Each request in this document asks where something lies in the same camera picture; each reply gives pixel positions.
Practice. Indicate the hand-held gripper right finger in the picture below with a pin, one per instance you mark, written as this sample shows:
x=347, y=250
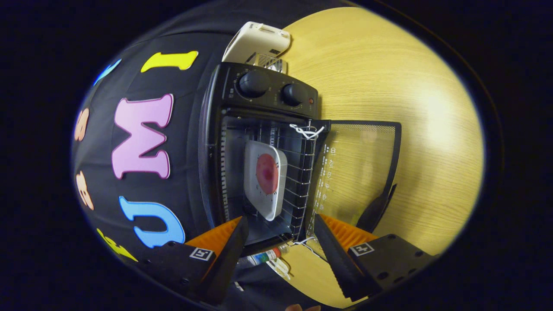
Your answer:
x=335, y=259

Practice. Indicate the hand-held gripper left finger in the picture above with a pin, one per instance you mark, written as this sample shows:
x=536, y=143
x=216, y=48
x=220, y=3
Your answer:
x=231, y=259

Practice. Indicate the white square plate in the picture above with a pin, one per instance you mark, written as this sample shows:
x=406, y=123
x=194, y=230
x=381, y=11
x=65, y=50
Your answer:
x=265, y=207

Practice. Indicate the pink round ham slice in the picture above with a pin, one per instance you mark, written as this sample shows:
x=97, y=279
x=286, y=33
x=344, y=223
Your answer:
x=267, y=172

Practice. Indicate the black toaster oven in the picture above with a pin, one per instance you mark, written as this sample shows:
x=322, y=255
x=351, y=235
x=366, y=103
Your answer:
x=268, y=93

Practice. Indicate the cream white toaster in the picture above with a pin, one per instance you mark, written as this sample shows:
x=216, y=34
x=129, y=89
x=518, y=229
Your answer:
x=255, y=41

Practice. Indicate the clear glass bottle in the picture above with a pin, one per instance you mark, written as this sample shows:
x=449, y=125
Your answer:
x=263, y=257

